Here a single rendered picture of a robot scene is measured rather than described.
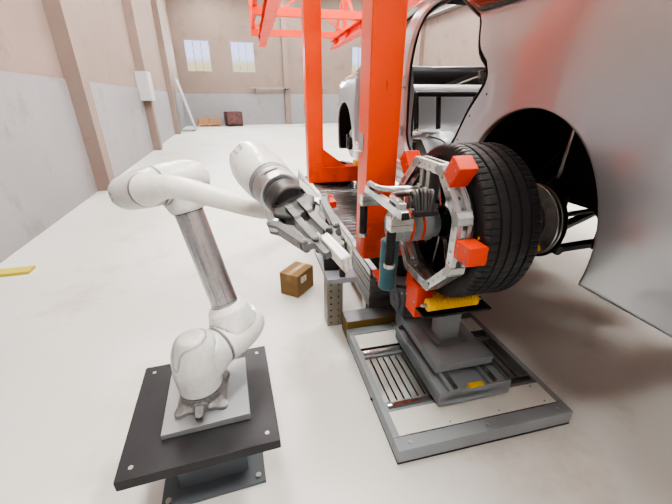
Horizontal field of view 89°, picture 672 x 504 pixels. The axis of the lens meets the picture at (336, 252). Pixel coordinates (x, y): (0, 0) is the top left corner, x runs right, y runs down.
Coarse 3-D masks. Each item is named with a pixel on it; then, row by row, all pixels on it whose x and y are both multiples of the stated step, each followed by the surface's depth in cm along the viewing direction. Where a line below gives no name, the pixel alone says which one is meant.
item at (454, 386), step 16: (400, 336) 188; (416, 352) 176; (416, 368) 170; (464, 368) 165; (480, 368) 162; (496, 368) 165; (432, 384) 155; (448, 384) 153; (464, 384) 156; (480, 384) 152; (496, 384) 154; (448, 400) 151; (464, 400) 154
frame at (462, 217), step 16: (416, 160) 144; (432, 160) 135; (416, 176) 156; (448, 192) 123; (464, 192) 123; (464, 208) 122; (464, 224) 120; (416, 256) 167; (448, 256) 127; (416, 272) 155; (448, 272) 128; (432, 288) 145
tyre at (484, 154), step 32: (448, 160) 136; (480, 160) 123; (512, 160) 127; (480, 192) 119; (512, 192) 119; (480, 224) 120; (512, 224) 119; (512, 256) 123; (448, 288) 145; (480, 288) 133
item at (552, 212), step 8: (536, 184) 146; (544, 192) 142; (552, 192) 141; (544, 200) 143; (552, 200) 139; (544, 208) 143; (552, 208) 139; (560, 208) 138; (544, 216) 143; (552, 216) 139; (560, 216) 138; (544, 224) 144; (552, 224) 140; (560, 224) 138; (544, 232) 144; (552, 232) 140; (560, 232) 139; (544, 240) 144; (552, 240) 140; (544, 248) 145
